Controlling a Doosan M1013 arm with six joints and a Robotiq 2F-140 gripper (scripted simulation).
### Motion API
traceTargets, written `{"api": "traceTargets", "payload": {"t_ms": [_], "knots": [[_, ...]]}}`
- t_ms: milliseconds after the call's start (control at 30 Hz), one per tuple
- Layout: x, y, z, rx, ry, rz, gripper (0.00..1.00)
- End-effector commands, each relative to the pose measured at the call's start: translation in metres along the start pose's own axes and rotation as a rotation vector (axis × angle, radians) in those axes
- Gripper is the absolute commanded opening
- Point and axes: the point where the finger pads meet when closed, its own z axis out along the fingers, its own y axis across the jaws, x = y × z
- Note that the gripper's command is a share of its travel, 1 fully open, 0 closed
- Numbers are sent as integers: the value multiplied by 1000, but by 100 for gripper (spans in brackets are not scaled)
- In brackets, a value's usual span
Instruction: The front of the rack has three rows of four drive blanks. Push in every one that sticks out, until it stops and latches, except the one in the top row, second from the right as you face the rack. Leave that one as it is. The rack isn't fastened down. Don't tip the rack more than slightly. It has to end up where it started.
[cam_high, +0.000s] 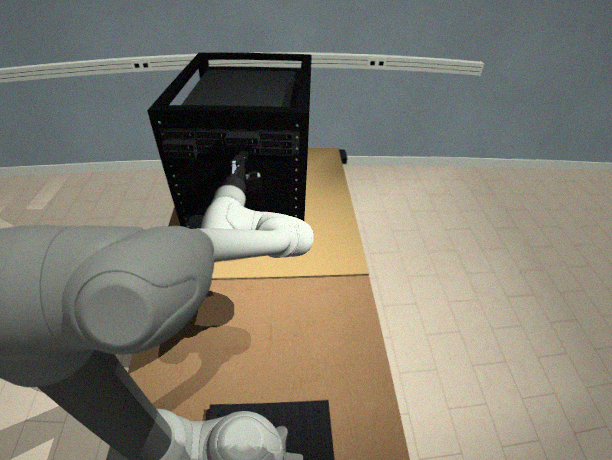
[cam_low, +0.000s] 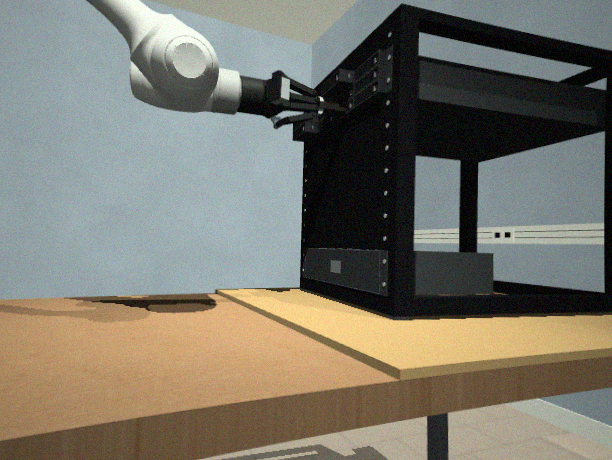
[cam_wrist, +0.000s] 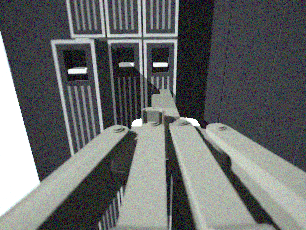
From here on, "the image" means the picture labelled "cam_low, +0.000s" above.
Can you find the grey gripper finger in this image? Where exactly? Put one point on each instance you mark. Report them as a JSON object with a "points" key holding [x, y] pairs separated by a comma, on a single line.
{"points": [[302, 107], [307, 91]]}

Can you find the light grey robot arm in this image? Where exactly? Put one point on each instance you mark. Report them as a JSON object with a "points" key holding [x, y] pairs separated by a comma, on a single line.
{"points": [[180, 64]]}

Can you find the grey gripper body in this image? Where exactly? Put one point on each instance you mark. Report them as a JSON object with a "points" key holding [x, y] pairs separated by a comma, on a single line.
{"points": [[253, 96]]}

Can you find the black server rack frame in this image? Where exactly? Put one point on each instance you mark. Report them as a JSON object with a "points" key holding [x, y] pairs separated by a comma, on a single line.
{"points": [[359, 176]]}

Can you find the tan flat board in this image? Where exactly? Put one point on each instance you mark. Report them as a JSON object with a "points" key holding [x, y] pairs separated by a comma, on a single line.
{"points": [[429, 346]]}

